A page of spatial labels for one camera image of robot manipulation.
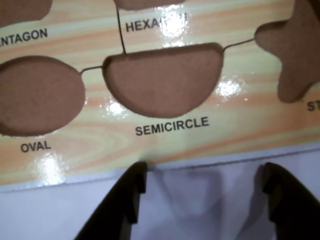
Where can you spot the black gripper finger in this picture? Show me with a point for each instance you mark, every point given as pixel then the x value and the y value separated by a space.
pixel 112 212
pixel 295 212

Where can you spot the wooden shape puzzle board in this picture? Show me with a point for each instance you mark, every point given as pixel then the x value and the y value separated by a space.
pixel 75 160

